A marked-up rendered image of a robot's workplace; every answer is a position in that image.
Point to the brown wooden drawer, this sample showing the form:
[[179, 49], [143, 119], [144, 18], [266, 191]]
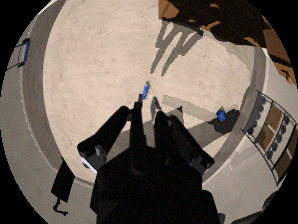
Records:
[[251, 30], [277, 53], [226, 10], [230, 34], [253, 9], [181, 13]]

